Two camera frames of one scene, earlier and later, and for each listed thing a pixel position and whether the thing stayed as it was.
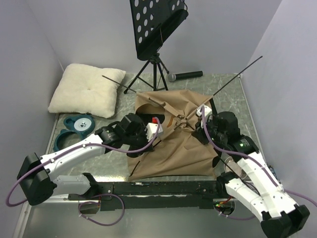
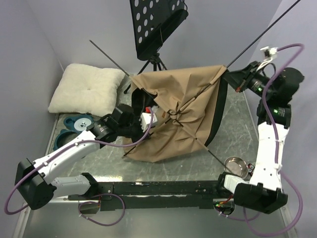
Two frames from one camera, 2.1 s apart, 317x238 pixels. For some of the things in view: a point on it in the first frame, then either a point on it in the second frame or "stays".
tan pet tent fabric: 177,151 → 190,95
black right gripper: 199,133 → 239,80
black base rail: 155,195 stays
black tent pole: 163,105 → 131,75
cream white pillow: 83,89 stays
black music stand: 153,21 stays
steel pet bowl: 230,165 stays
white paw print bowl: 82,124 stays
